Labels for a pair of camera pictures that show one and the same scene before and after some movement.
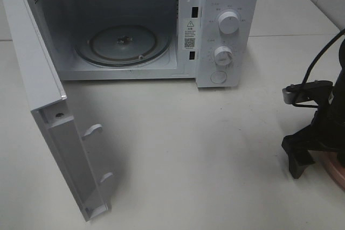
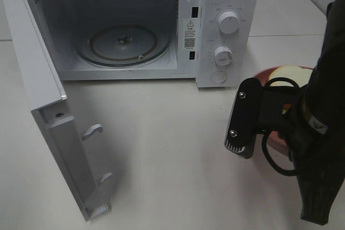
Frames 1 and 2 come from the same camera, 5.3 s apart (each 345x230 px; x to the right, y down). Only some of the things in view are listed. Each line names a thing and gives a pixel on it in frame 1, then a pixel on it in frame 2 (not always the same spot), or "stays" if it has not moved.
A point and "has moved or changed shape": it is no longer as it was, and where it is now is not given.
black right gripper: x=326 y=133 → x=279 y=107
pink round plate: x=329 y=160 has moved or changed shape
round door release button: x=218 y=77 stays
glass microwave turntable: x=123 y=46 stays
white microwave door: x=47 y=100 stays
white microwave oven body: x=149 y=26 stays
